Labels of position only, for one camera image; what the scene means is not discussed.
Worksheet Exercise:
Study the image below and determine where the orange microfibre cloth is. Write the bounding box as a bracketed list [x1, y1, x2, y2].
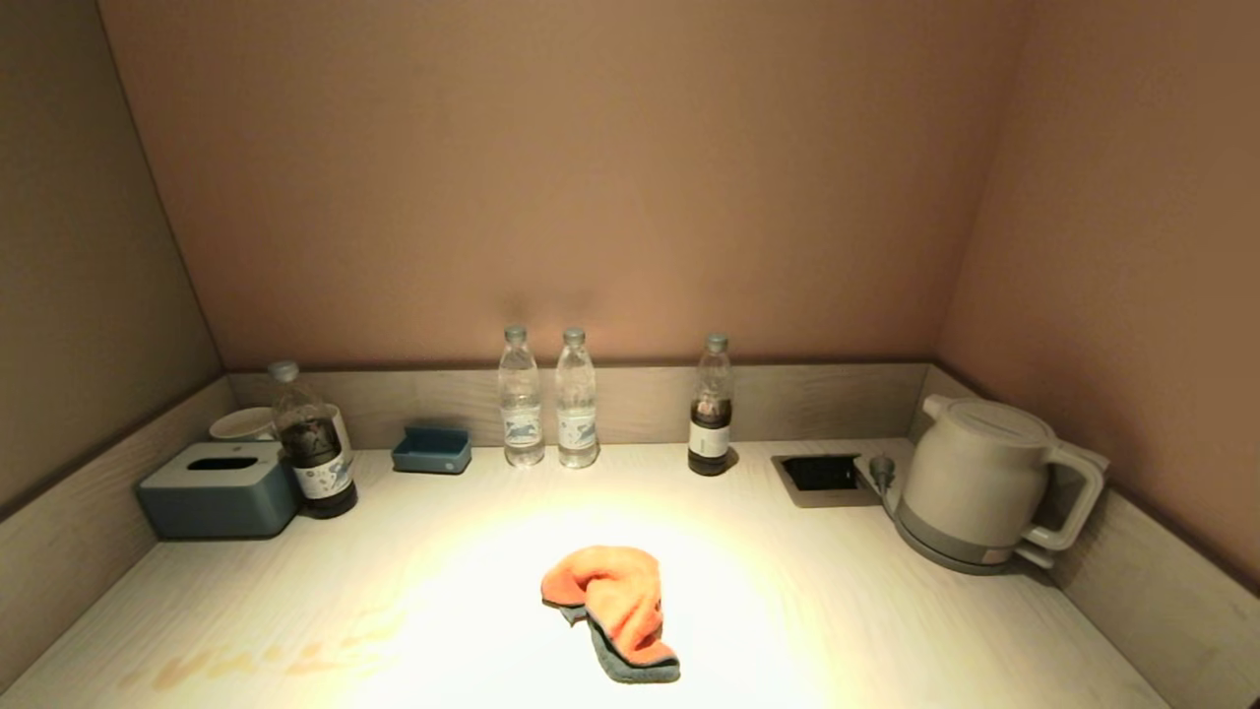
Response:
[540, 546, 682, 685]

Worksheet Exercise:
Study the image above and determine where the clear water bottle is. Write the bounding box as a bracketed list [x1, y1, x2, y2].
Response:
[555, 328, 601, 470]
[497, 326, 546, 468]

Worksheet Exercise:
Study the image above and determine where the small dark drink bottle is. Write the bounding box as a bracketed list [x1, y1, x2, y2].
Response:
[688, 333, 734, 478]

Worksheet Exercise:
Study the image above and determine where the small blue tray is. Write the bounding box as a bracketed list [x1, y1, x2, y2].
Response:
[392, 425, 473, 476]

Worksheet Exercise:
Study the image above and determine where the recessed black socket box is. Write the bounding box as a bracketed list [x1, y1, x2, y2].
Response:
[772, 453, 882, 509]

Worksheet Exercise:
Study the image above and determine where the large dark drink bottle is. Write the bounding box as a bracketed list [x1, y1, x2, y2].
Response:
[268, 360, 359, 520]

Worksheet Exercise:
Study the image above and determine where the grey kettle base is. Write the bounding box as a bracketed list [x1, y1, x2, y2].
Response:
[891, 497, 1035, 576]

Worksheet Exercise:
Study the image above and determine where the white electric kettle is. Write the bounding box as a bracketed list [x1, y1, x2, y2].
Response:
[901, 395, 1110, 567]

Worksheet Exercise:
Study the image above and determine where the white ceramic cup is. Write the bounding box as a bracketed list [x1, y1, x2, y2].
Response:
[209, 407, 279, 443]

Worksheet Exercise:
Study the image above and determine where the blue tissue box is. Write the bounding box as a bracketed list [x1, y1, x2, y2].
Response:
[136, 441, 301, 540]

